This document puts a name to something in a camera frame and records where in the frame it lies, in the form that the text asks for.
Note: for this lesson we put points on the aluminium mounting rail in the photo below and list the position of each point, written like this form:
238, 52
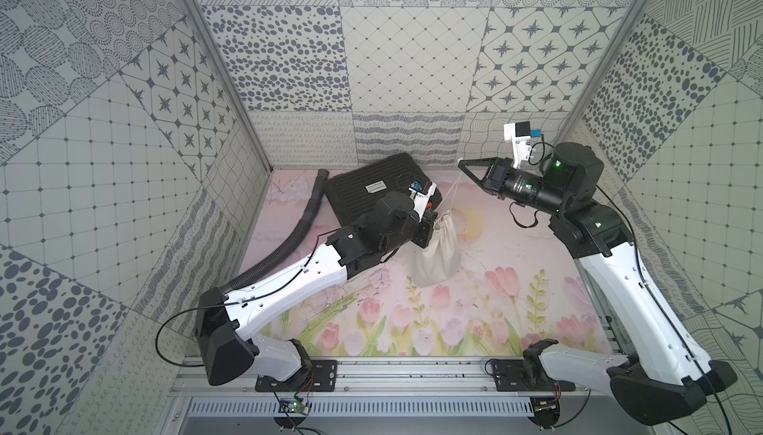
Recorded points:
424, 378

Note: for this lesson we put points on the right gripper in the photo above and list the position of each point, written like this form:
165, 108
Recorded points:
497, 175

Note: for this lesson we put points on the black plastic tool case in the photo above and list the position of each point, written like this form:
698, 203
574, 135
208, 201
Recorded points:
355, 193

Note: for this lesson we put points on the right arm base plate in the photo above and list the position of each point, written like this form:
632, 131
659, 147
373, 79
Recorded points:
511, 375

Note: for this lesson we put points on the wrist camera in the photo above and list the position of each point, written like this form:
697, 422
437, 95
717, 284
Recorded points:
523, 138
421, 195

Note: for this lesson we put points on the white cloth soil bag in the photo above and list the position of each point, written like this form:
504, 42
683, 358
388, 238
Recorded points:
440, 260

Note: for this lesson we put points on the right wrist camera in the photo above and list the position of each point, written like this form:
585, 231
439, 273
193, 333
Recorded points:
523, 138

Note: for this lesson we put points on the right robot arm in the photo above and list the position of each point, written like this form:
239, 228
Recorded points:
669, 376

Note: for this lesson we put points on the pink floral table mat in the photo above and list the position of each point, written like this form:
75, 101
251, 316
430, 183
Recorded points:
515, 285

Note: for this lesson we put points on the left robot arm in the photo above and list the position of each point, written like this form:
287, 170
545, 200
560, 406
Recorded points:
228, 322

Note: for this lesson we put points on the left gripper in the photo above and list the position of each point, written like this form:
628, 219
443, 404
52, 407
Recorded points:
426, 227

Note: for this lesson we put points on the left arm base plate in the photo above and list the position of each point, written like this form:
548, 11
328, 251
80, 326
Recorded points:
321, 377

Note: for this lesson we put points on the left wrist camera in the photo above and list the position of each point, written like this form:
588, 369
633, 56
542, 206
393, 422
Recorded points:
421, 195

